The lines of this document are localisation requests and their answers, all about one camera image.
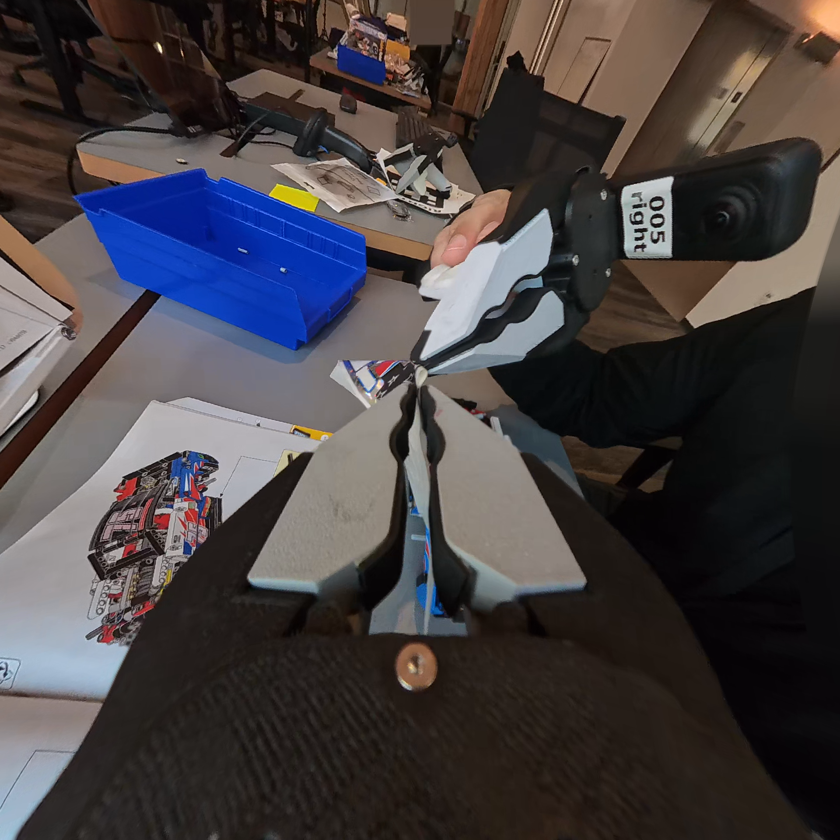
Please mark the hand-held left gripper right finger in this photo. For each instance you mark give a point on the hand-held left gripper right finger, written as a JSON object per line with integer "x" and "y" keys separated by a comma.
{"x": 505, "y": 518}

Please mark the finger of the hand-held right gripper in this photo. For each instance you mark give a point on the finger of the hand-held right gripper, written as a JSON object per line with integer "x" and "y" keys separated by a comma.
{"x": 525, "y": 328}
{"x": 485, "y": 282}

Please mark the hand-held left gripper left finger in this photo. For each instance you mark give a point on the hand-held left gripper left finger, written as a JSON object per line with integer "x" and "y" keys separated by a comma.
{"x": 328, "y": 512}

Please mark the white sticker sheet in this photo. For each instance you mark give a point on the white sticker sheet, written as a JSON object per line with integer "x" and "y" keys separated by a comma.
{"x": 367, "y": 377}

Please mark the person's right forearm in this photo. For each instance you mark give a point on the person's right forearm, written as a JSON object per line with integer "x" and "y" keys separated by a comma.
{"x": 656, "y": 380}

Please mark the person's right hand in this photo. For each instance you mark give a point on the person's right hand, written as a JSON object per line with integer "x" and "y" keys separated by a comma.
{"x": 472, "y": 220}

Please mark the black-marked calibration sheet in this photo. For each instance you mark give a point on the black-marked calibration sheet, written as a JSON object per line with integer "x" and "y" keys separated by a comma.
{"x": 453, "y": 200}

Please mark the black office chair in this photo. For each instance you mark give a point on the black office chair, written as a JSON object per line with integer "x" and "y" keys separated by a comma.
{"x": 544, "y": 124}

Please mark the spare hand-held gripper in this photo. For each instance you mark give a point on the spare hand-held gripper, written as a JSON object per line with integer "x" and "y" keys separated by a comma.
{"x": 420, "y": 161}

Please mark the black keyboard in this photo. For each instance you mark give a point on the black keyboard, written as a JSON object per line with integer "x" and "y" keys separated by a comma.
{"x": 412, "y": 128}

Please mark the metal elevator door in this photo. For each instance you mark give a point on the metal elevator door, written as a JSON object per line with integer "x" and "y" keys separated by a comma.
{"x": 709, "y": 92}

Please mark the white line-drawn leaflet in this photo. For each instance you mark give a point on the white line-drawn leaflet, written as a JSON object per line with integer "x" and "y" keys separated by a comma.
{"x": 334, "y": 184}

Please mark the wooden pillar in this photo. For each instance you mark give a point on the wooden pillar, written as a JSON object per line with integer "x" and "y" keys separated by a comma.
{"x": 479, "y": 52}

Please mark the yellow sticky note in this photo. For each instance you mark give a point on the yellow sticky note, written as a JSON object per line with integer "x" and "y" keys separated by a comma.
{"x": 293, "y": 197}

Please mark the black barcode scanner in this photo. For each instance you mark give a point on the black barcode scanner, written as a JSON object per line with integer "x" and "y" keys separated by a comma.
{"x": 328, "y": 134}

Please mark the black computer mouse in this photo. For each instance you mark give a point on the black computer mouse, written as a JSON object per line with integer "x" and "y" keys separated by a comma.
{"x": 347, "y": 103}

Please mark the blue storage bin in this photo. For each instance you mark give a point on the blue storage bin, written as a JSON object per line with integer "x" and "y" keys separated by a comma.
{"x": 216, "y": 289}

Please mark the small blue bin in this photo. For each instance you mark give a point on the small blue bin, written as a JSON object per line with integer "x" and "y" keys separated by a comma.
{"x": 361, "y": 65}

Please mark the dark flat pad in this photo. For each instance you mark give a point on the dark flat pad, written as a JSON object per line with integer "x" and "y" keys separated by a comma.
{"x": 282, "y": 105}

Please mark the open car instruction booklet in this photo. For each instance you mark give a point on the open car instruction booklet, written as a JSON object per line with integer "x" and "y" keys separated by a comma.
{"x": 52, "y": 525}

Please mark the colourful toy box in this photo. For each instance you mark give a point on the colourful toy box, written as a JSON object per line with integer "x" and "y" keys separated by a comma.
{"x": 367, "y": 33}

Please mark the glossy brown panel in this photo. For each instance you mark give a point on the glossy brown panel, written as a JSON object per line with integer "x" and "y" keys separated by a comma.
{"x": 170, "y": 65}

